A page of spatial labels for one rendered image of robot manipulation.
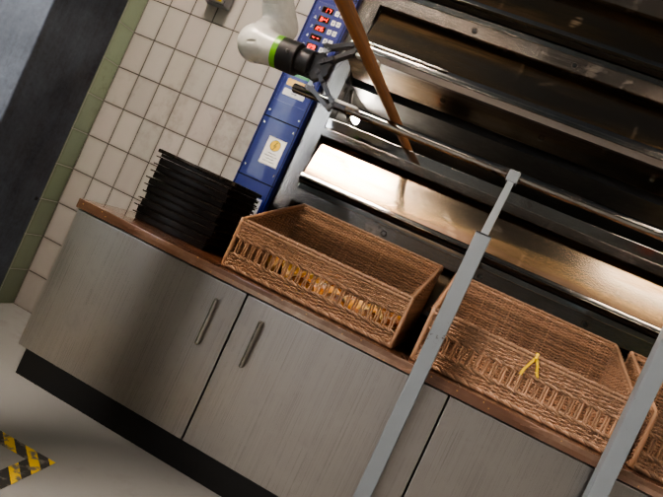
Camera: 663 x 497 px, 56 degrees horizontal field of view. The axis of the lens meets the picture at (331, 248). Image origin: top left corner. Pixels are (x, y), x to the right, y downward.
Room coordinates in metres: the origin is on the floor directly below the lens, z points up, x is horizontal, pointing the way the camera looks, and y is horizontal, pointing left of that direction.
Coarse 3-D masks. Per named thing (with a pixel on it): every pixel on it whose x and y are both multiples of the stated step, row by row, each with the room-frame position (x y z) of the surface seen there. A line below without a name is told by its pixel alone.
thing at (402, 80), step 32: (352, 64) 2.21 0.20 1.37; (384, 64) 2.09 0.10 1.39; (416, 96) 2.20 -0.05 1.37; (448, 96) 2.09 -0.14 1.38; (480, 96) 2.01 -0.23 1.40; (512, 128) 2.09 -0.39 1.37; (544, 128) 1.98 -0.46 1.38; (576, 160) 2.08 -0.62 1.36; (608, 160) 1.98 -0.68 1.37; (640, 160) 1.89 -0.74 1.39
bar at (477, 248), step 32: (384, 128) 1.85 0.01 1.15; (480, 160) 1.77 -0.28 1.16; (544, 192) 1.73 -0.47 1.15; (640, 224) 1.66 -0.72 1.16; (480, 256) 1.52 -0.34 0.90; (448, 320) 1.52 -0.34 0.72; (416, 384) 1.52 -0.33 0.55; (640, 384) 1.41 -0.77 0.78; (640, 416) 1.41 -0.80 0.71; (384, 448) 1.52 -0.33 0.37; (608, 448) 1.43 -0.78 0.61; (608, 480) 1.41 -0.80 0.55
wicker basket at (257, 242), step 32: (256, 224) 1.77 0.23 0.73; (288, 224) 2.16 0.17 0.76; (320, 224) 2.20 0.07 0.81; (224, 256) 1.78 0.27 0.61; (256, 256) 1.76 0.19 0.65; (288, 256) 1.74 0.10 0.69; (320, 256) 1.71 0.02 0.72; (352, 256) 2.14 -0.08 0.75; (384, 256) 2.13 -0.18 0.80; (416, 256) 2.12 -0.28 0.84; (288, 288) 1.73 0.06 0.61; (320, 288) 1.71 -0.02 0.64; (352, 288) 1.69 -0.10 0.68; (384, 288) 1.67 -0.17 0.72; (416, 288) 2.08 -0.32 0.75; (352, 320) 1.68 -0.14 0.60; (384, 320) 1.66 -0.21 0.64; (416, 320) 2.04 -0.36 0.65
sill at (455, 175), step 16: (336, 128) 2.26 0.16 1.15; (352, 128) 2.25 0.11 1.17; (368, 144) 2.23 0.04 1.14; (384, 144) 2.22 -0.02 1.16; (416, 160) 2.19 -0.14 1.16; (432, 160) 2.17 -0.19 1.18; (448, 176) 2.16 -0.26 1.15; (464, 176) 2.14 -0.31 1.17; (496, 192) 2.12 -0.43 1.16; (512, 192) 2.10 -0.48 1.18; (528, 208) 2.09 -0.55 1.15; (544, 208) 2.08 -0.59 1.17; (560, 224) 2.06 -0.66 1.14; (576, 224) 2.05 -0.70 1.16; (608, 240) 2.02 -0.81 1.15; (624, 240) 2.01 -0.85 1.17; (640, 256) 2.00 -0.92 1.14; (656, 256) 1.99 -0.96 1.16
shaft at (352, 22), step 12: (336, 0) 1.09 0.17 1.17; (348, 0) 1.11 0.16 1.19; (348, 12) 1.14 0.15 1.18; (348, 24) 1.19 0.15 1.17; (360, 24) 1.21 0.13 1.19; (360, 36) 1.25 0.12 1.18; (360, 48) 1.31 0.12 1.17; (372, 60) 1.38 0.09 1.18; (372, 72) 1.45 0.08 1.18; (384, 84) 1.55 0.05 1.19; (384, 96) 1.62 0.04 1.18; (396, 108) 1.80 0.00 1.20; (396, 120) 1.86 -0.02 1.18; (408, 144) 2.18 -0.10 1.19
